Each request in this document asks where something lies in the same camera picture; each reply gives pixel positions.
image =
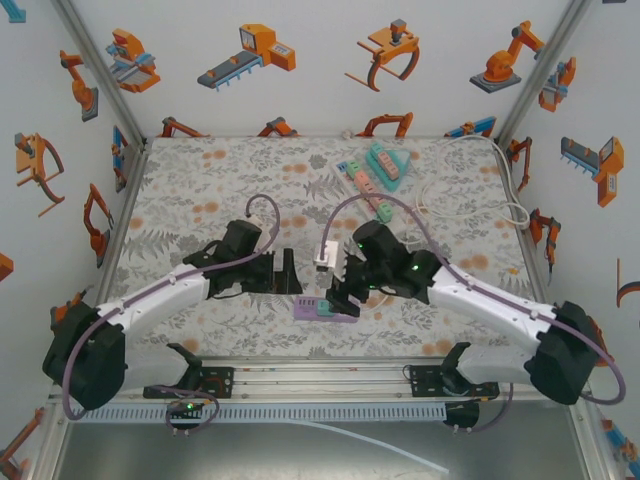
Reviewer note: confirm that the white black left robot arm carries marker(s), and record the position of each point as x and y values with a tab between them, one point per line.
150	307

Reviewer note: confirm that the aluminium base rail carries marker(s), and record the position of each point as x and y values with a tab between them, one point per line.
320	380

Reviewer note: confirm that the aluminium side rail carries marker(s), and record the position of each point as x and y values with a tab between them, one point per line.
122	220
531	250

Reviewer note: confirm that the circuit board with green light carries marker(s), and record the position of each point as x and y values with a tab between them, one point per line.
187	407

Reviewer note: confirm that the teal triangular power strip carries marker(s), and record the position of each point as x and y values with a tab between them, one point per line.
400	172

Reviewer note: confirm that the thin white tube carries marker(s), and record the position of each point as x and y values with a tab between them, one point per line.
400	450

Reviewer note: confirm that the teal USB charger plug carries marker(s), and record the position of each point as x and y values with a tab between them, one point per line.
327	309
375	149

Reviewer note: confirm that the green USB charger plug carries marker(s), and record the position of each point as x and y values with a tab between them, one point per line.
385	212
354	169

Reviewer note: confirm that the aluminium frame post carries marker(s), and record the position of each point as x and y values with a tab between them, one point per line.
539	75
102	75

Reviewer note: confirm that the purple power strip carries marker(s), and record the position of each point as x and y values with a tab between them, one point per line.
306	306

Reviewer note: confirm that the aluminium frame bar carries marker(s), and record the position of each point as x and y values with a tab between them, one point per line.
47	440
592	440

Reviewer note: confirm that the salmon USB charger plug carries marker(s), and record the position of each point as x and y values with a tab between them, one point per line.
363	183

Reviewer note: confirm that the floral table mat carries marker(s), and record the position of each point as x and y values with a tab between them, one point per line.
200	175

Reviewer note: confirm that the white multicolour power strip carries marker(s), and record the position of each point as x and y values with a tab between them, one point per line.
343	167

